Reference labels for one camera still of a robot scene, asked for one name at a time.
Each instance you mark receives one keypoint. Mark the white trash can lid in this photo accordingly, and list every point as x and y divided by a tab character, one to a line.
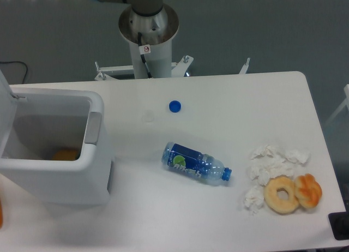
8	112

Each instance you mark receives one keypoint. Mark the blue bottle cap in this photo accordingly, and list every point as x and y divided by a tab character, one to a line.
175	106

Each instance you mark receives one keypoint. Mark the yellow item inside trash can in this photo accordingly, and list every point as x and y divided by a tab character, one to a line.
66	155

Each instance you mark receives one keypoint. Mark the white trash can body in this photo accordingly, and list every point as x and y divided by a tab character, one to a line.
55	146

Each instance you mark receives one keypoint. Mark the blue plastic drink bottle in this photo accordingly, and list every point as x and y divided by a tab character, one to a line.
195	164

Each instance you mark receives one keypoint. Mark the crumpled white tissue large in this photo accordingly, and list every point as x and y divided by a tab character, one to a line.
269	162

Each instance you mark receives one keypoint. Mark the crumpled white tissue small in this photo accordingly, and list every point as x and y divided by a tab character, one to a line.
254	199

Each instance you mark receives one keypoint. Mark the crumpled white tissue right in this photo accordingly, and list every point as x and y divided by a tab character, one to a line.
297	157

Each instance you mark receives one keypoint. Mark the orange twisted bread roll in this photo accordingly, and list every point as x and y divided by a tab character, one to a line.
307	190

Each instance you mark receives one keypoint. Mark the white furniture at right edge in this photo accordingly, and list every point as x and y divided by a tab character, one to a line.
339	111

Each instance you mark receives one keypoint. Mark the black device at edge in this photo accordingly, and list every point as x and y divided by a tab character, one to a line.
339	225

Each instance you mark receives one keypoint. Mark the orange object at left edge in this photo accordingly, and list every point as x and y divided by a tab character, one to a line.
1	215

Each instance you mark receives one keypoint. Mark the white metal base frame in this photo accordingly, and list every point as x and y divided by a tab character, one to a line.
179	69

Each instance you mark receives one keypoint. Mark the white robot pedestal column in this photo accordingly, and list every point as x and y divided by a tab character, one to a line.
150	41

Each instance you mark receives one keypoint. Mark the ring doughnut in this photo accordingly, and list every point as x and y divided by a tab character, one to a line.
280	196

